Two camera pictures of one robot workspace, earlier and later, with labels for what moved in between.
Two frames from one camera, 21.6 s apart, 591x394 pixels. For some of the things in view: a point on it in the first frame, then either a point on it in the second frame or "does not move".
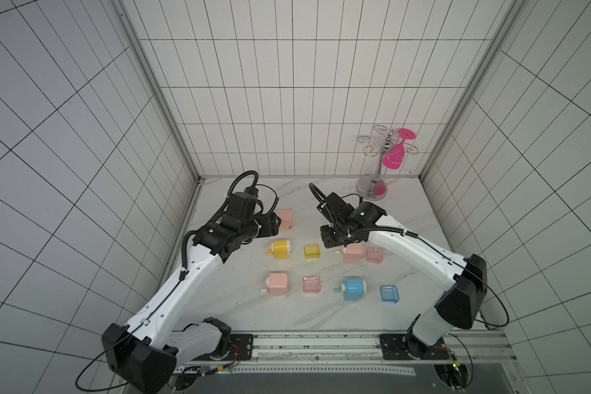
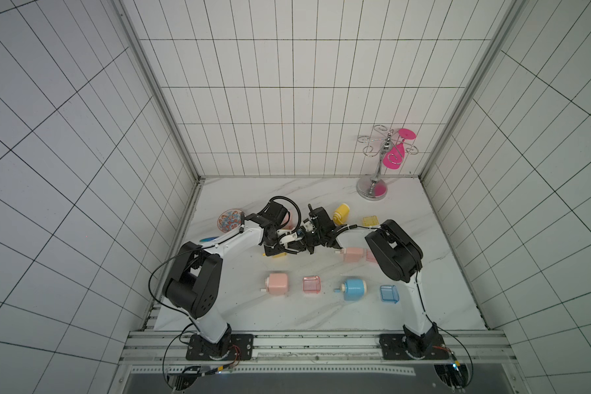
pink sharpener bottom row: (277, 284) does not move
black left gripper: (269, 225) -> (273, 251)
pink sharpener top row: (286, 219) does not move
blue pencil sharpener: (354, 289) does not move
